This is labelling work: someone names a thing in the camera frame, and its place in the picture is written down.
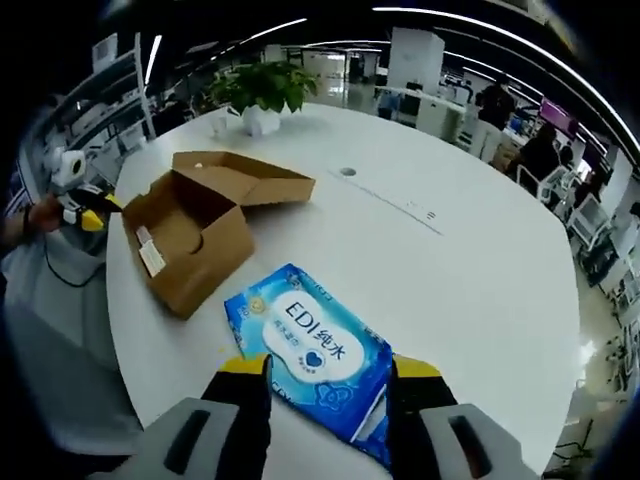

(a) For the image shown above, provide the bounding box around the brown cardboard shoe box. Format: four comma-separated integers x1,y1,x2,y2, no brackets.
121,149,317,321

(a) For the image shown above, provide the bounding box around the table cable tray cover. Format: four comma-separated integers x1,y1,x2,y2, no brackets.
327,169,446,236

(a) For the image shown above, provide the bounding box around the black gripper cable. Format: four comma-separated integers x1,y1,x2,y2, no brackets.
42,232,106,289

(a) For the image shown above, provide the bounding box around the purple wall screen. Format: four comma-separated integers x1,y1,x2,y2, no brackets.
539,97,579,139

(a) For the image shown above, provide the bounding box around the blue wet wipes pack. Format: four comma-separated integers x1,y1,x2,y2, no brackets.
223,263,396,471

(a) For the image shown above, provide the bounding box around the grey mesh office chair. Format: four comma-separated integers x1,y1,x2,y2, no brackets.
2,244,144,451

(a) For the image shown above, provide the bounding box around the green potted plant white pot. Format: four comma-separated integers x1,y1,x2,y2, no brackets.
207,60,320,136

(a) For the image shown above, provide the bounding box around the person's left hand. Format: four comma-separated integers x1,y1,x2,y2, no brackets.
28,193,66,235

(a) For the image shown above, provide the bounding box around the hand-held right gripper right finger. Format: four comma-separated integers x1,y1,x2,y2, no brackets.
387,355,544,480

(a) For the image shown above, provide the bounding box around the long curved ceiling light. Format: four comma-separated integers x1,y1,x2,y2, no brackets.
372,5,640,151

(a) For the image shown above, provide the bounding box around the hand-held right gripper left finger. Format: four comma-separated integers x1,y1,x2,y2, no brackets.
134,352,274,480

